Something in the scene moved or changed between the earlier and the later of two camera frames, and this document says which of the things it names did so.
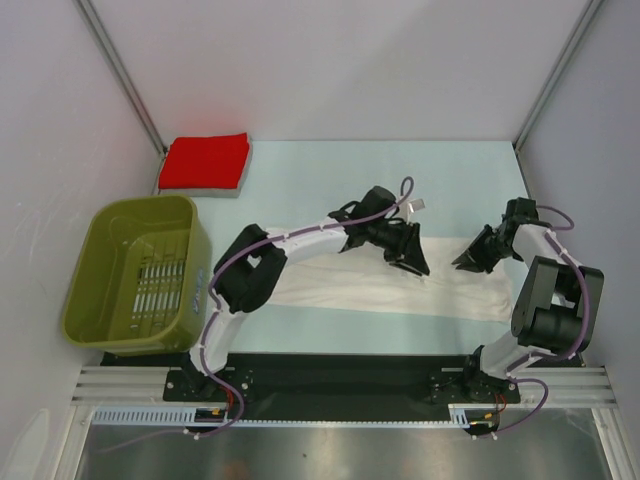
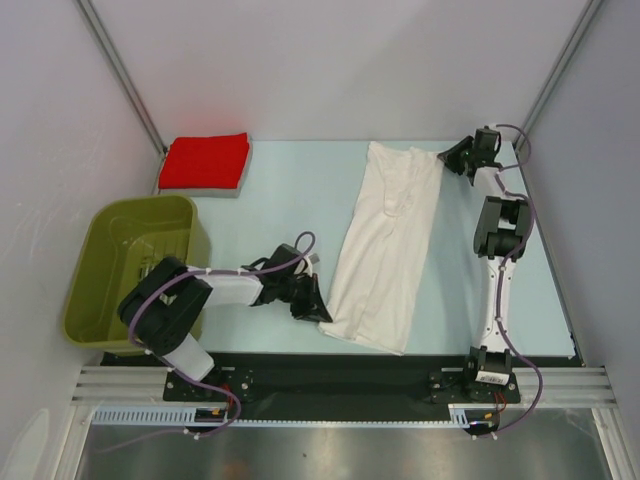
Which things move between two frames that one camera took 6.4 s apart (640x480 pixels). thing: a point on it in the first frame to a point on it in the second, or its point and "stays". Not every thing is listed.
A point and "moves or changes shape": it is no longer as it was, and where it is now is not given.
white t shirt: [361, 280] moves or changes shape
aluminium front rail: [146, 384] stays
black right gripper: [484, 263] to [447, 156]
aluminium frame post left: [122, 73] stays
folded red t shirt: [205, 162] stays
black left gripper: [417, 266] to [313, 299]
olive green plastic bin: [139, 282] stays
